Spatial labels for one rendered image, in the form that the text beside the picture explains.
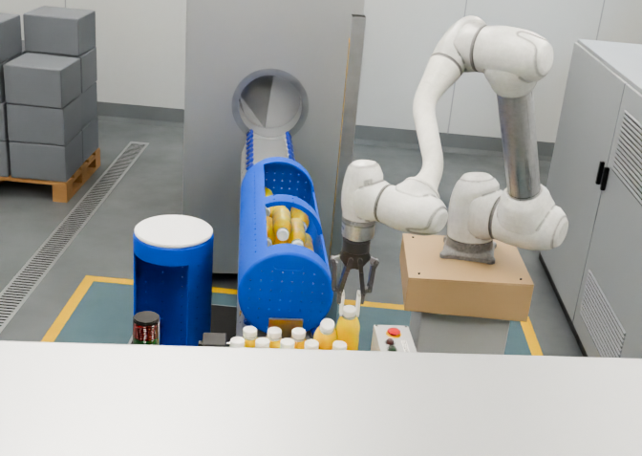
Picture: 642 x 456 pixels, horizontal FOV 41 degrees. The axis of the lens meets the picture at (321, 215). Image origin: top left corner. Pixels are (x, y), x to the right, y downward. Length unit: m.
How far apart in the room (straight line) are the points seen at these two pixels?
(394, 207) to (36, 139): 4.18
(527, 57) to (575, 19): 5.38
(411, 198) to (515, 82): 0.49
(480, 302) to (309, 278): 0.57
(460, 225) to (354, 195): 0.71
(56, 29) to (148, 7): 1.66
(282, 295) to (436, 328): 0.60
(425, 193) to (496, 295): 0.70
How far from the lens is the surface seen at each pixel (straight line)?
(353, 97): 3.79
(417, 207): 2.09
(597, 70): 4.87
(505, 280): 2.72
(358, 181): 2.16
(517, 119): 2.48
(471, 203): 2.77
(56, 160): 6.03
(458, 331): 2.88
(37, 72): 5.89
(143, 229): 3.08
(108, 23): 7.83
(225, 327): 4.23
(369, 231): 2.23
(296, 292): 2.53
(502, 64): 2.37
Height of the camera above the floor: 2.28
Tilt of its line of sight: 22 degrees down
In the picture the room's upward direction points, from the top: 5 degrees clockwise
